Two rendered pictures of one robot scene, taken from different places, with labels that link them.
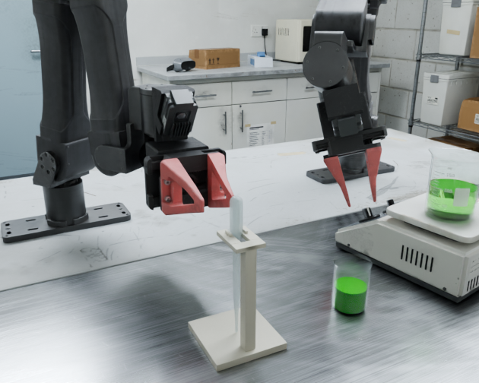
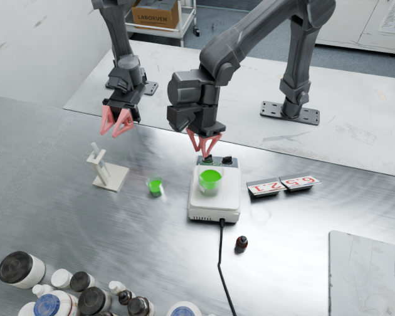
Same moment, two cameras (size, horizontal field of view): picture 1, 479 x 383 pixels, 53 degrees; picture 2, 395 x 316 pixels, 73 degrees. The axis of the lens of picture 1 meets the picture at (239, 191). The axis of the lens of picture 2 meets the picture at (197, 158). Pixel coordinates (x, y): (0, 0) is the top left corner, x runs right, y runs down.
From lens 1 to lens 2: 67 cm
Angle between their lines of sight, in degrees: 48
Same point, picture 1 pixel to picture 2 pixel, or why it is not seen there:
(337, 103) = (169, 115)
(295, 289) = (153, 170)
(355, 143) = (195, 130)
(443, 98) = not seen: outside the picture
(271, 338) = (115, 185)
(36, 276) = (96, 111)
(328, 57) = (173, 89)
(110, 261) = not seen: hidden behind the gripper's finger
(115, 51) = (115, 36)
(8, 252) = (101, 93)
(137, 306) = (105, 145)
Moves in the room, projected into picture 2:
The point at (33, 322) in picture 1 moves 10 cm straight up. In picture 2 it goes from (77, 133) to (64, 111)
